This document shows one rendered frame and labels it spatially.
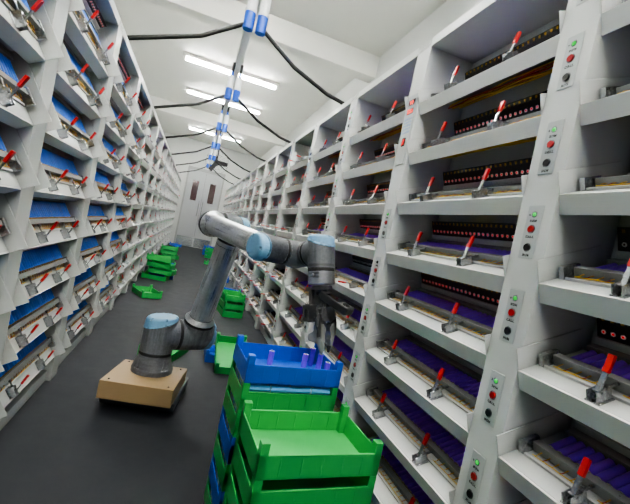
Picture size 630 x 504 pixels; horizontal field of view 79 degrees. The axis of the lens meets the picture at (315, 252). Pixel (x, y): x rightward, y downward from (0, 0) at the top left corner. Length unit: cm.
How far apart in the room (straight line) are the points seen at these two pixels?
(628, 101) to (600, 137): 13
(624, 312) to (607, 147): 41
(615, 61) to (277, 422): 117
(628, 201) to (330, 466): 80
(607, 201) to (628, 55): 39
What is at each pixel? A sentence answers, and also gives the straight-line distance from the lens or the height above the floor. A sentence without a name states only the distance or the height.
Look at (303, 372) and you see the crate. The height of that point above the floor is 52.
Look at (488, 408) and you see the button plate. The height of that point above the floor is 62.
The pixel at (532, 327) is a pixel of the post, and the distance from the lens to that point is 99.
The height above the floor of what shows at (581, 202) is 110.
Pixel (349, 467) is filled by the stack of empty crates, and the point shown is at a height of 42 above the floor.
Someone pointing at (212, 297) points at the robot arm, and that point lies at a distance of 194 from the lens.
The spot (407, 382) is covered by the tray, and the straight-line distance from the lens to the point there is 133.
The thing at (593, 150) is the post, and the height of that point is 124.
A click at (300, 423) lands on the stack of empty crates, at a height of 42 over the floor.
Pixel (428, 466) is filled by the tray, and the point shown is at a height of 35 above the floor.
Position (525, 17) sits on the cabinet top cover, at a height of 174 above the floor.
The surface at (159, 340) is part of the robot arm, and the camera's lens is 199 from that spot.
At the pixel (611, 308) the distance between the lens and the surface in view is 88.
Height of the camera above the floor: 92
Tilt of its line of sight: 2 degrees down
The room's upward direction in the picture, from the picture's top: 12 degrees clockwise
